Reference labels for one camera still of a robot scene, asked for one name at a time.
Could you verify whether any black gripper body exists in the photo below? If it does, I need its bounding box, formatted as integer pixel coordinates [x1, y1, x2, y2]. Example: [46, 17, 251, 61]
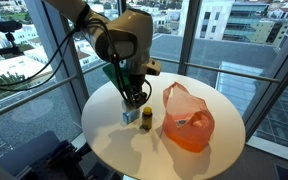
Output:
[123, 73, 149, 93]

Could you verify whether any orange plastic bag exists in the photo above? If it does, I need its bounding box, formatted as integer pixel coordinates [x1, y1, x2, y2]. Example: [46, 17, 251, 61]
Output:
[161, 81, 216, 154]

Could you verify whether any yellow lid jar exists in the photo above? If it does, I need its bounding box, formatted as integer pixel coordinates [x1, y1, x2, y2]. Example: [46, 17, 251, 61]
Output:
[140, 106, 154, 131]

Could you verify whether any blue and white small carton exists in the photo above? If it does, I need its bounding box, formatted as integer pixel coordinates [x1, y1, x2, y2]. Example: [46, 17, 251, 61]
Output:
[121, 108, 141, 126]

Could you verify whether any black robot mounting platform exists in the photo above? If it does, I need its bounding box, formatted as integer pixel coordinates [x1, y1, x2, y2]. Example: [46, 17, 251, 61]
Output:
[0, 130, 95, 180]

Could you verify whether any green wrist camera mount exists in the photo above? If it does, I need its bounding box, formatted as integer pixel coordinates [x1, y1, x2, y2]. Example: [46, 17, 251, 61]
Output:
[101, 62, 132, 93]

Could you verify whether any black cable bundle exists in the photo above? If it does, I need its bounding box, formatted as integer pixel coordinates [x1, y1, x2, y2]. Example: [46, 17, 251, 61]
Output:
[0, 17, 153, 108]

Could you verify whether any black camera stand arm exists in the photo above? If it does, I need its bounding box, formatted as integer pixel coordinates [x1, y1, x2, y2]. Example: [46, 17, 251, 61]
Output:
[0, 31, 24, 58]

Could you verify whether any black external camera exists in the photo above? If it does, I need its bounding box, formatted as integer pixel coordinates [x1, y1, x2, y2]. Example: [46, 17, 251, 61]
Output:
[0, 20, 24, 34]

